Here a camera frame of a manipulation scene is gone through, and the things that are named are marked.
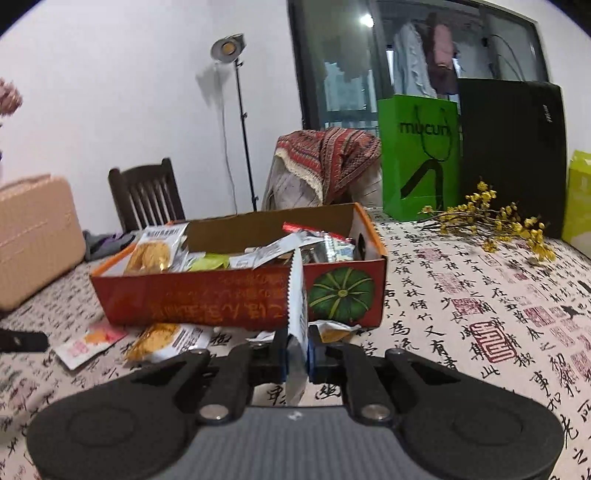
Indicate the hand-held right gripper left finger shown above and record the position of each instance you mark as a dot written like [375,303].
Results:
[282,364]

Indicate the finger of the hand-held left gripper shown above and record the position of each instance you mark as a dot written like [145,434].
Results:
[23,341]

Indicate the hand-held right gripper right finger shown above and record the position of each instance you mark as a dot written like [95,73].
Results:
[315,364]

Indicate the white serrated snack packet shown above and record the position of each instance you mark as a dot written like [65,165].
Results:
[298,295]

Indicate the orange red cardboard box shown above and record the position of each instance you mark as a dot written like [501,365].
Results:
[207,295]

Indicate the pile of white snack packets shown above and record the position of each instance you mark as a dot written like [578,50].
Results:
[272,251]

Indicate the green snack packet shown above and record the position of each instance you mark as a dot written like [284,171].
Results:
[210,263]

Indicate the pink orange snack packet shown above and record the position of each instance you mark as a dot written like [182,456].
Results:
[87,344]

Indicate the pink suitcase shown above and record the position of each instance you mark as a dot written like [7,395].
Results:
[37,240]

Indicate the grey purple cloth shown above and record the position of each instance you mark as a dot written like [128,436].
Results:
[108,244]

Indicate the beige quilted cloth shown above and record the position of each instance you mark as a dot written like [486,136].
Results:
[291,189]

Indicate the dark wooden chair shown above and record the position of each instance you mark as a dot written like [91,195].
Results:
[147,194]

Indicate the red patterned cloth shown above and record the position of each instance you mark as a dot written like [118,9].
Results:
[332,161]

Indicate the green paper bag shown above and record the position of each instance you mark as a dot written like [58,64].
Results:
[415,184]

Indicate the yellow flower branch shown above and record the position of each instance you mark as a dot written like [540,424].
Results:
[498,221]

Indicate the dried flower bouquet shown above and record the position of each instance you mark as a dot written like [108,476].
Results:
[9,101]

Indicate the black paper bag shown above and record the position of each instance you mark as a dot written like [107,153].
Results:
[512,152]

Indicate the black framed glass door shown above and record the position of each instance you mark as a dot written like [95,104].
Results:
[341,60]

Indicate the yellow green carton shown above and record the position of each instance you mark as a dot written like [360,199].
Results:
[579,207]

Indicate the grey blue hanging shirt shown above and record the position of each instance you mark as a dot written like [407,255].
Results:
[411,60]

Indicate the studio lamp on black stand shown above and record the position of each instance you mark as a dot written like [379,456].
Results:
[228,48]

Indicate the pink hanging garment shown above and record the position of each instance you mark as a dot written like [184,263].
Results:
[443,50]

